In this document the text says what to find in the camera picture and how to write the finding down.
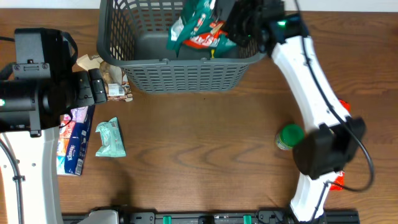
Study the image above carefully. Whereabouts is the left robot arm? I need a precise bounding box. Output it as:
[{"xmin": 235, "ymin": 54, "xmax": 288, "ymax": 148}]
[{"xmin": 1, "ymin": 28, "xmax": 107, "ymax": 223}]

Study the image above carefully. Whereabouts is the blue Kleenex tissue pack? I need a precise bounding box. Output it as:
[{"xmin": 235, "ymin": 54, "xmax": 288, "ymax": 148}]
[{"xmin": 57, "ymin": 106, "xmax": 95, "ymax": 176}]

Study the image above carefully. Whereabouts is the green Nescafe coffee bag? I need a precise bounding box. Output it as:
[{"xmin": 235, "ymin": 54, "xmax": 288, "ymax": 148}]
[{"xmin": 166, "ymin": 0, "xmax": 237, "ymax": 58}]

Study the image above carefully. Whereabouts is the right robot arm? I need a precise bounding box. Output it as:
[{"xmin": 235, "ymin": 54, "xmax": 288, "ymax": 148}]
[{"xmin": 211, "ymin": 1, "xmax": 366, "ymax": 223}]

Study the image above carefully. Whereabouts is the grey plastic basket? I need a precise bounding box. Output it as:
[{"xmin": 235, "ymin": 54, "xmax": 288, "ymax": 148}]
[{"xmin": 97, "ymin": 0, "xmax": 265, "ymax": 93}]

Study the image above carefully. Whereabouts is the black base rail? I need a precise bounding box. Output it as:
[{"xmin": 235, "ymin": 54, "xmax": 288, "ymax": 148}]
[{"xmin": 62, "ymin": 207, "xmax": 361, "ymax": 224}]

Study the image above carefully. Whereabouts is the beige dried mushroom bag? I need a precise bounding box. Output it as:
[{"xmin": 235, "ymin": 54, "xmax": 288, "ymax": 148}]
[{"xmin": 76, "ymin": 54, "xmax": 133, "ymax": 102}]

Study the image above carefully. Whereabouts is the orange spaghetti packet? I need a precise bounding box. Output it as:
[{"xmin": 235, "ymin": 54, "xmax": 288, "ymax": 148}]
[{"xmin": 330, "ymin": 99, "xmax": 351, "ymax": 191}]

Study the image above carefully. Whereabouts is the green lid jar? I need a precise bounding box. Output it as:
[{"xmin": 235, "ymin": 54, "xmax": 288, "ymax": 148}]
[{"xmin": 275, "ymin": 124, "xmax": 305, "ymax": 151}]

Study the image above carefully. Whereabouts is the mint green snack packet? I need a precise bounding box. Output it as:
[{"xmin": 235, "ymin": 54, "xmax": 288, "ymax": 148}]
[{"xmin": 95, "ymin": 117, "xmax": 126, "ymax": 158}]

